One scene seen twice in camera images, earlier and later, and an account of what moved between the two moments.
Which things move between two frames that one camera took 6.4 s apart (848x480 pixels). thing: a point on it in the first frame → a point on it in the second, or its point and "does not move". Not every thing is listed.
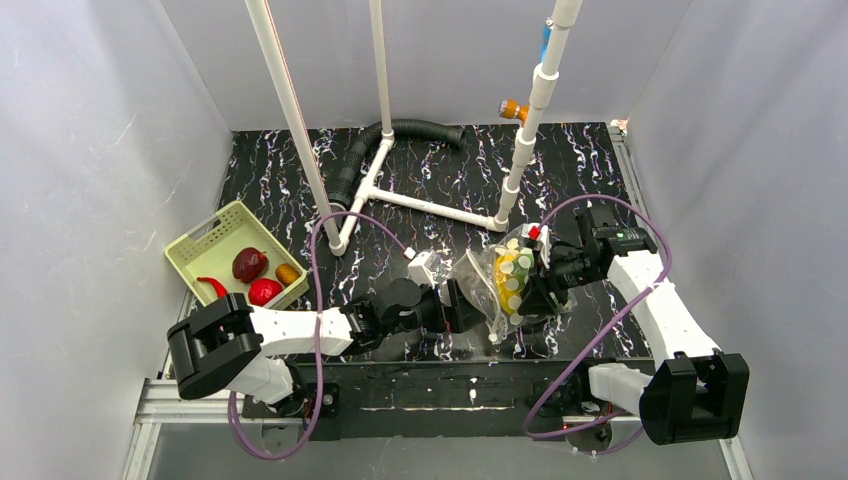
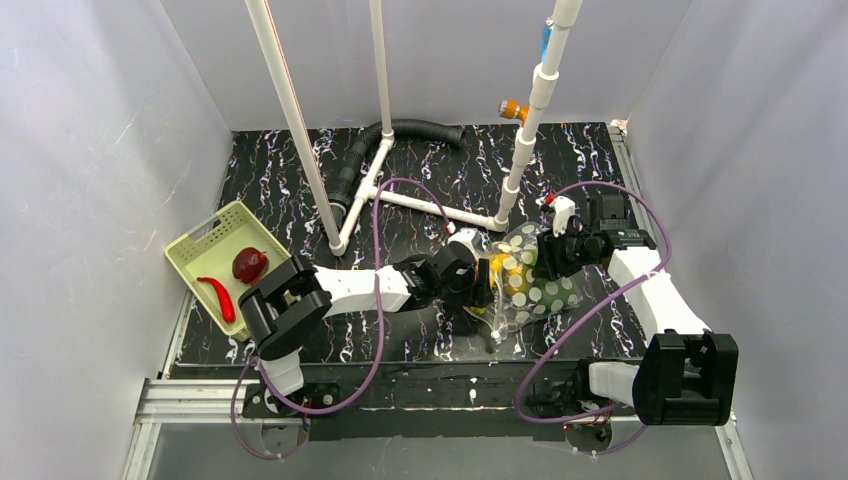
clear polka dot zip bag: x=487 y=281 does not move
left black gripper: x=452 y=308 → x=482 y=283
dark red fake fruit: x=249 y=265 does not move
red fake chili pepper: x=219 y=288 does not move
